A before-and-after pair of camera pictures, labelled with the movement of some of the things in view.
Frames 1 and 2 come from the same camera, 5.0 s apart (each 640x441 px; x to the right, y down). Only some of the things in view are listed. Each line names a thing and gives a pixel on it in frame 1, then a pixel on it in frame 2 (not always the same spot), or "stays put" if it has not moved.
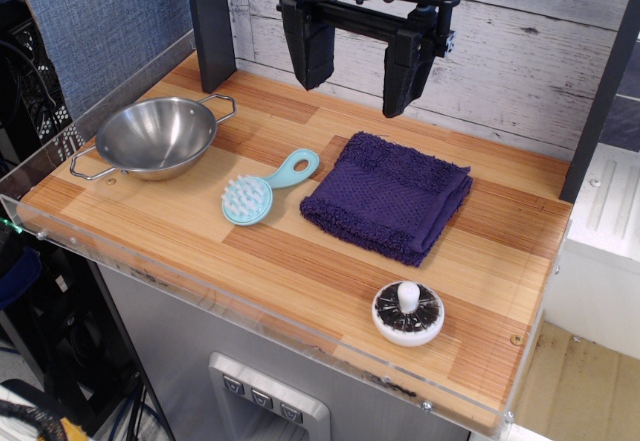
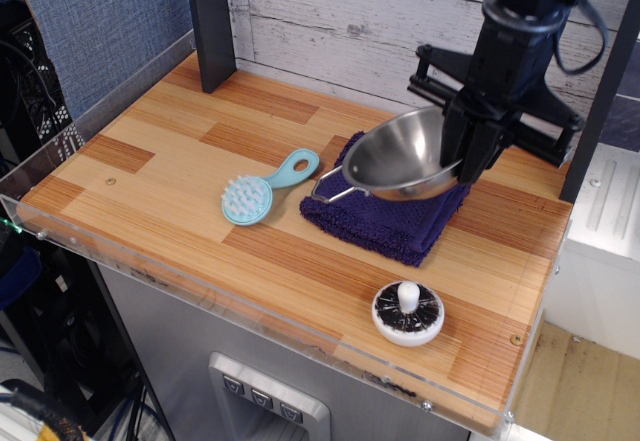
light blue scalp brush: (247, 200) stays put
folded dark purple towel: (384, 200) stays put
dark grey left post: (212, 22) stays put
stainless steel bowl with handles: (155, 139) → (399, 159)
